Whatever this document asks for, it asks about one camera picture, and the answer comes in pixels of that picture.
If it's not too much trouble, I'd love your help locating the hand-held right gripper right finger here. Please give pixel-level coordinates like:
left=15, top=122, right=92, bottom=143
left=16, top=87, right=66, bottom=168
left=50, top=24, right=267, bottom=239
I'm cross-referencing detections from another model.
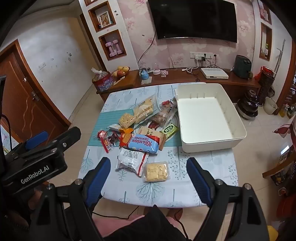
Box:
left=186, top=158, right=270, bottom=241

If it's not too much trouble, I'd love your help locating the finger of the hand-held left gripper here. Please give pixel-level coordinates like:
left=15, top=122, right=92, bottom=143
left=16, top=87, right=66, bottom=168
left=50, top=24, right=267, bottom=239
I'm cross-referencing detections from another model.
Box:
left=10, top=131, right=49, bottom=153
left=46, top=127, right=81, bottom=152

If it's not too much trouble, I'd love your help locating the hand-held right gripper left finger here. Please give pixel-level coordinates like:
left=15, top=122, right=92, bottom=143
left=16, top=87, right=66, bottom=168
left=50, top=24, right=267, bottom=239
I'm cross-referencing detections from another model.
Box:
left=29, top=157, right=111, bottom=241

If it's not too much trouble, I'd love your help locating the white red-edged wrapper packet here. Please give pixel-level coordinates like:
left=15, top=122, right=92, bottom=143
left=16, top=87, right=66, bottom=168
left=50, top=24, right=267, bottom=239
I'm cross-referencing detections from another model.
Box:
left=115, top=148, right=149, bottom=178

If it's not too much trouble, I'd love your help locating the dark chocolate snack packet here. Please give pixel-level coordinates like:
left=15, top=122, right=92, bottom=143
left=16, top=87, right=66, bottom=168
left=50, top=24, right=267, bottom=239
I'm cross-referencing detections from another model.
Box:
left=103, top=133, right=121, bottom=153

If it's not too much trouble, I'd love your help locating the clear yellow cracker packet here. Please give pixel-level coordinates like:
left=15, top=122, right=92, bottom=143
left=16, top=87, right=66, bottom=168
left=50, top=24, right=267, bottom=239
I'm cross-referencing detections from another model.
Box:
left=144, top=161, right=170, bottom=182

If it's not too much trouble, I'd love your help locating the orange white snack packet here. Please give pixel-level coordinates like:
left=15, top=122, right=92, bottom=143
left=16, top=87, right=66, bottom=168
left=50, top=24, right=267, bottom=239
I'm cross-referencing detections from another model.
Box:
left=108, top=124, right=134, bottom=135

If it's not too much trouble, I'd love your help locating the blue red biscuit packet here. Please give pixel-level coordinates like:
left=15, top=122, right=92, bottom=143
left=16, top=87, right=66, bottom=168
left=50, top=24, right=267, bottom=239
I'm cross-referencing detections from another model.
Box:
left=119, top=133, right=161, bottom=154

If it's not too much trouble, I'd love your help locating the green snack packet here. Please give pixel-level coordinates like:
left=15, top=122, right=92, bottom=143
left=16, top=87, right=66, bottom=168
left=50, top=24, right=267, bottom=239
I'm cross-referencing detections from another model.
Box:
left=159, top=123, right=178, bottom=138

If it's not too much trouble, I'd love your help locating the clear square cracker packet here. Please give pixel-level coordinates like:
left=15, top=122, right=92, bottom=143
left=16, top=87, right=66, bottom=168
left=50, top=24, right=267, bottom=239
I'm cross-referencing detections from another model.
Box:
left=119, top=113, right=136, bottom=129

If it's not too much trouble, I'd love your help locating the white plastic storage box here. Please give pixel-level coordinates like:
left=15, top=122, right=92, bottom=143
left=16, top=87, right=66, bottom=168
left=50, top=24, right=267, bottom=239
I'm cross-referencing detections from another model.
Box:
left=174, top=83, right=247, bottom=153

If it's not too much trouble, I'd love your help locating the beige wafer packet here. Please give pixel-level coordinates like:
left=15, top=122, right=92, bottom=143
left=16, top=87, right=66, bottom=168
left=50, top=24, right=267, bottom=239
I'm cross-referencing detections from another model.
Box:
left=138, top=126, right=167, bottom=149

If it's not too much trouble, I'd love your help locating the clear brown pastry packet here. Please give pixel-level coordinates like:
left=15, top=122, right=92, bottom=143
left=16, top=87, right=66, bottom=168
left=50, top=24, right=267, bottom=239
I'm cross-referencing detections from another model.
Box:
left=150, top=104, right=178, bottom=127

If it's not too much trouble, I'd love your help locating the large clear bread packet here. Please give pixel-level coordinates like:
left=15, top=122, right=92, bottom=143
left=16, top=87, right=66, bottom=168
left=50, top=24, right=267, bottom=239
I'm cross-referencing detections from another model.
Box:
left=133, top=94, right=160, bottom=123

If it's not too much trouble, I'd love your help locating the person's pink trouser leg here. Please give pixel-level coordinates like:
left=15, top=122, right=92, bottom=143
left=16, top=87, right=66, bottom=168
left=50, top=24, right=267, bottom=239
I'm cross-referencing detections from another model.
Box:
left=92, top=214, right=144, bottom=241

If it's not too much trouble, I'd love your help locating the red bucket with plastic bag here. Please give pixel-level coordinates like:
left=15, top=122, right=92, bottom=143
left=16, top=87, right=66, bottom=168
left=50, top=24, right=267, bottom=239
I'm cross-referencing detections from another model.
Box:
left=91, top=67, right=114, bottom=93

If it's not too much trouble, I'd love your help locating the person's black clothing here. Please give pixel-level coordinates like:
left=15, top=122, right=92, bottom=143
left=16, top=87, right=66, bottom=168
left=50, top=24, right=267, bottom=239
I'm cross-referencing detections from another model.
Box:
left=102, top=204, right=188, bottom=241

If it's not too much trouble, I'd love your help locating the wooden side table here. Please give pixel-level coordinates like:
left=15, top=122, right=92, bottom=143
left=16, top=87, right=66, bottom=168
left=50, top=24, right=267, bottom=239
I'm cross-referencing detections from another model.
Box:
left=262, top=148, right=296, bottom=186

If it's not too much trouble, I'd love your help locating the bowl of fruit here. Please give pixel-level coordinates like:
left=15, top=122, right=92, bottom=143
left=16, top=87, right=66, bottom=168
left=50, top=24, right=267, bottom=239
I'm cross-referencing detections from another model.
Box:
left=112, top=65, right=131, bottom=79

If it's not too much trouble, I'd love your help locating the yellow plastic stool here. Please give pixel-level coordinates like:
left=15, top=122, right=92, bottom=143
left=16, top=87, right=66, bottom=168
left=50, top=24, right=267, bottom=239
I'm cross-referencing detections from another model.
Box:
left=267, top=226, right=279, bottom=241

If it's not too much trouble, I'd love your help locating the red patterned cloth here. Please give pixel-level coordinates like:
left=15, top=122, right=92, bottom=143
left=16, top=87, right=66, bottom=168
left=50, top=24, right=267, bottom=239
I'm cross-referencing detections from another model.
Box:
left=273, top=123, right=296, bottom=135

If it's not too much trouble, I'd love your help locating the white plastic bucket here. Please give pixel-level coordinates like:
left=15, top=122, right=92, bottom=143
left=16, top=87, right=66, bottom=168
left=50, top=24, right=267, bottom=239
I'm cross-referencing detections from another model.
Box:
left=264, top=96, right=278, bottom=115

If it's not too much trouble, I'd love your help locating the wooden television cabinet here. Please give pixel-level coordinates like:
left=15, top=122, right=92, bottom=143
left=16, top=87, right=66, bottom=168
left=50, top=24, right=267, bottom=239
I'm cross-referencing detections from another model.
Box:
left=96, top=67, right=262, bottom=102

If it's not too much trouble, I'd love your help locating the white set-top box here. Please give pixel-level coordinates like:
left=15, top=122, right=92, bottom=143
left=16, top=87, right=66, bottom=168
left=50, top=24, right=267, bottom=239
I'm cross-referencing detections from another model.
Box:
left=200, top=68, right=229, bottom=80

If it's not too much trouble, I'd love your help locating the red patterned gift bag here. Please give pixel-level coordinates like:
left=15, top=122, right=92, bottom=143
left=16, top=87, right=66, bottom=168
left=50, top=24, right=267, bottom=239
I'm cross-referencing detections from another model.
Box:
left=257, top=66, right=275, bottom=106

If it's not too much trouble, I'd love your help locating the dark green air fryer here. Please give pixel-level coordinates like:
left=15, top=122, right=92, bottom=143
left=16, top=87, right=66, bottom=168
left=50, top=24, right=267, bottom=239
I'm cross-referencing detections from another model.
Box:
left=232, top=55, right=253, bottom=79

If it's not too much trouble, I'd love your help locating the framed photo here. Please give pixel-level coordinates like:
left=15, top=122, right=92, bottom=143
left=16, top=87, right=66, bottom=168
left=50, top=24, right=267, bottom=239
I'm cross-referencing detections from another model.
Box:
left=98, top=11, right=115, bottom=28

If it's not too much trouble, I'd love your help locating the metal pole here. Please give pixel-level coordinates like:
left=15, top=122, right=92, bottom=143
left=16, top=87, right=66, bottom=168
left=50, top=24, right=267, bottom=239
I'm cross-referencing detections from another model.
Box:
left=274, top=39, right=286, bottom=72

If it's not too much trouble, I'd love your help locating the black curved television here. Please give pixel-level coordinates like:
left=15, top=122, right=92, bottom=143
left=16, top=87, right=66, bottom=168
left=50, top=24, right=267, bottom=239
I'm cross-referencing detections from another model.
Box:
left=147, top=0, right=238, bottom=43

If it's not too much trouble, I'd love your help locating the colourful wall poster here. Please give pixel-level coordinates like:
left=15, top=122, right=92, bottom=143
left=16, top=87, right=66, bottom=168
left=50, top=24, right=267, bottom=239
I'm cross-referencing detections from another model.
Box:
left=0, top=125, right=14, bottom=154

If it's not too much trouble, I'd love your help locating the white wall niche shelf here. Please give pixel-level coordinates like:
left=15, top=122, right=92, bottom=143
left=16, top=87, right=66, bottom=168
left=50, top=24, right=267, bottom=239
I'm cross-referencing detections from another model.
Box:
left=79, top=0, right=133, bottom=71

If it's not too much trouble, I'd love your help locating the white charging cable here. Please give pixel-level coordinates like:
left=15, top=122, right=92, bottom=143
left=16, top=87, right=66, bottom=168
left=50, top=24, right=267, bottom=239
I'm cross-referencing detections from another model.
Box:
left=181, top=66, right=200, bottom=75

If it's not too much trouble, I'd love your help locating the black television cable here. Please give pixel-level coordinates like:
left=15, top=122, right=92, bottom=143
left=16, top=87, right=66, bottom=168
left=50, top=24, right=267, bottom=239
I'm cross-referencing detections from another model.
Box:
left=137, top=31, right=156, bottom=70

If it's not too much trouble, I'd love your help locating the white wall power outlet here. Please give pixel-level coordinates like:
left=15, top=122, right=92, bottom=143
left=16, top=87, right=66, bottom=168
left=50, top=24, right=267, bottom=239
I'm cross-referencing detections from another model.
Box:
left=190, top=51, right=214, bottom=60

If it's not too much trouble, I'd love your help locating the narrow wooden wall niche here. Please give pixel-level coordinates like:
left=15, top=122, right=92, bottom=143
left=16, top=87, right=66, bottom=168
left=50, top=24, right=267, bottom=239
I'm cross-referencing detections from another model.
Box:
left=253, top=0, right=274, bottom=62

